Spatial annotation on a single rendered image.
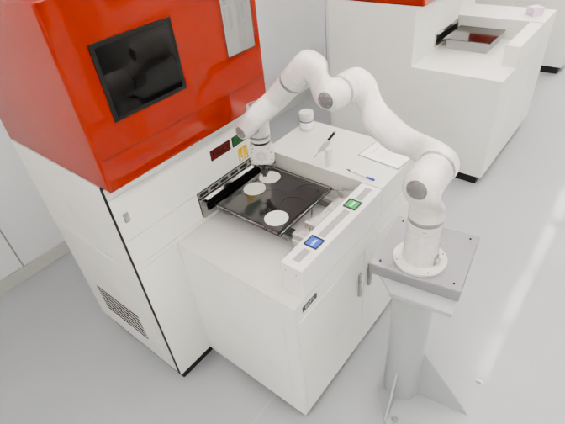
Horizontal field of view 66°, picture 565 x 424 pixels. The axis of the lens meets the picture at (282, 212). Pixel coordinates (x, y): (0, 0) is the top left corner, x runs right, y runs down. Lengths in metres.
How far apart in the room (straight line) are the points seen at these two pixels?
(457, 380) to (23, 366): 2.29
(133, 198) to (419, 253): 1.03
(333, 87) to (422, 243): 0.59
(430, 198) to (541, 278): 1.72
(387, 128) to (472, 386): 1.43
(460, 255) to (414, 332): 0.37
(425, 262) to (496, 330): 1.12
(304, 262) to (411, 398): 1.05
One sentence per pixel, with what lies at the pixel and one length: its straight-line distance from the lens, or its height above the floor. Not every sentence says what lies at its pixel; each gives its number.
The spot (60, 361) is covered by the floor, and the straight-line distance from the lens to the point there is 2.82.
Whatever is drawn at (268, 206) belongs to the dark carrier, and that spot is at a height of 0.90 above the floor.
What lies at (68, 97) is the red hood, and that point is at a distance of 1.42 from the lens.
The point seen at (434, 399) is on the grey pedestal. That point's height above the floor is 0.03.
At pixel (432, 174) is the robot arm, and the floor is 1.28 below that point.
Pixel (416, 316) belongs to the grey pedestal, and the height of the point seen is 0.63.
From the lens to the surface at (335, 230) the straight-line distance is 1.61.
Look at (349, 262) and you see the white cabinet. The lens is 1.79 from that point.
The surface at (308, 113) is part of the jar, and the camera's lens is 2.21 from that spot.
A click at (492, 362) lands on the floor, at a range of 2.52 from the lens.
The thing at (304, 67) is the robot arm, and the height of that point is 1.50.
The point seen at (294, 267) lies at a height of 0.96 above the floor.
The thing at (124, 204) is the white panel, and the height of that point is 1.13.
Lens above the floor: 2.02
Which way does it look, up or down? 38 degrees down
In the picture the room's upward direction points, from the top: 7 degrees counter-clockwise
